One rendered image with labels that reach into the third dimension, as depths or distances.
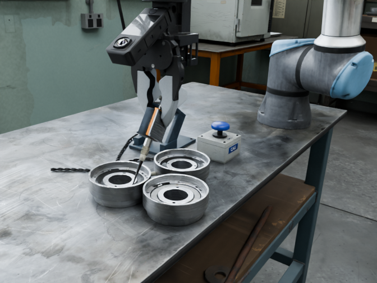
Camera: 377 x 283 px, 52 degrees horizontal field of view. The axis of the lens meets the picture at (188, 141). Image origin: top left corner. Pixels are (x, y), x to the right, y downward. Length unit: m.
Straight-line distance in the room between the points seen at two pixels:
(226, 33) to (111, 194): 2.37
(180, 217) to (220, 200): 0.12
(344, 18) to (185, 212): 0.59
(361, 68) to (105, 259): 0.71
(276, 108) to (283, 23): 3.51
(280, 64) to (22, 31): 1.65
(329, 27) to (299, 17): 3.52
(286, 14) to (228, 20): 1.72
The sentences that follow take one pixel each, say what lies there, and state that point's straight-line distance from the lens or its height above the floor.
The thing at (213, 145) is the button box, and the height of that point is 0.84.
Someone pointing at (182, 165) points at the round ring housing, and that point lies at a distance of 0.76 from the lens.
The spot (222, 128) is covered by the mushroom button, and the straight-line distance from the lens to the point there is 0.82.
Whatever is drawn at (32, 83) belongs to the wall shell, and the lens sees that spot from 2.46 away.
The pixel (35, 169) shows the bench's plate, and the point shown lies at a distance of 0.81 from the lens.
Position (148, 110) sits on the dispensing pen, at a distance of 0.65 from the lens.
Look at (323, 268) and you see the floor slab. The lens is 1.94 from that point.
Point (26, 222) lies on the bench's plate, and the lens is 0.65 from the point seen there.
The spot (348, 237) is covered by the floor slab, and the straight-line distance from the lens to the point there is 2.20.
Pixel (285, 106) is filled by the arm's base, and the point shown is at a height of 0.86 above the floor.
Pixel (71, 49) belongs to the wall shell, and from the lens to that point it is 2.60.
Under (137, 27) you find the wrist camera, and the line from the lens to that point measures 0.61.
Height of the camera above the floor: 1.13
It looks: 21 degrees down
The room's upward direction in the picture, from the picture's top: 2 degrees clockwise
